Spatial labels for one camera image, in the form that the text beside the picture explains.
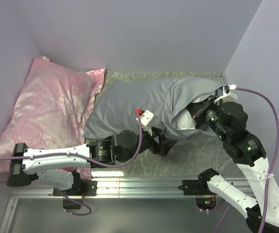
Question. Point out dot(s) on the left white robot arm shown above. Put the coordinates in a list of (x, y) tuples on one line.
[(55, 167)]

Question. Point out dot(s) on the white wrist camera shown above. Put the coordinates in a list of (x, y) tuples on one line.
[(226, 93), (147, 118)]

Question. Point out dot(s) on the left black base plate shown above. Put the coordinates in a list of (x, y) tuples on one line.
[(86, 188)]

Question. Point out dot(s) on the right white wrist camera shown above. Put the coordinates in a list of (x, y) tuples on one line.
[(226, 93)]

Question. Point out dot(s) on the grey pillowcase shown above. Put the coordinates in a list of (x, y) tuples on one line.
[(114, 111)]

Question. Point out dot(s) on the aluminium front rail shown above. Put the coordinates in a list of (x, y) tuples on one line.
[(113, 187)]

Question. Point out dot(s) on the white pillow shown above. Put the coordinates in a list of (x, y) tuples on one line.
[(183, 120)]

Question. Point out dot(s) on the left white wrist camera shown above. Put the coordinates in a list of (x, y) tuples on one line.
[(147, 118)]

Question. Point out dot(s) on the pink rose satin pillow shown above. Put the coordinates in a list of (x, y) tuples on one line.
[(52, 108)]

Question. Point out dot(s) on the right controller board with leds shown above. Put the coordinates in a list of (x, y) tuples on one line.
[(206, 204)]

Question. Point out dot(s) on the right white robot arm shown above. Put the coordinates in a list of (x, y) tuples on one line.
[(261, 212)]

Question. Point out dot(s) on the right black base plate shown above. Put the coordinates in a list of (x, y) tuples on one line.
[(194, 188)]

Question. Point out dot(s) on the black box under rail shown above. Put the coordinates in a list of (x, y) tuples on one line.
[(71, 205)]

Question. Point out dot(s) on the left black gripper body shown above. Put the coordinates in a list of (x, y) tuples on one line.
[(147, 139)]

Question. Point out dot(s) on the aluminium rail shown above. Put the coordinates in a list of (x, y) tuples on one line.
[(113, 187), (219, 77)]

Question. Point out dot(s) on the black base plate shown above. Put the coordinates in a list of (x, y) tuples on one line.
[(194, 188), (86, 188)]

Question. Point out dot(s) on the aluminium right side rail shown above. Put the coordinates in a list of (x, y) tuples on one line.
[(219, 77)]

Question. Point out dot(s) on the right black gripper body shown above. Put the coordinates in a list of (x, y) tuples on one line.
[(211, 118)]

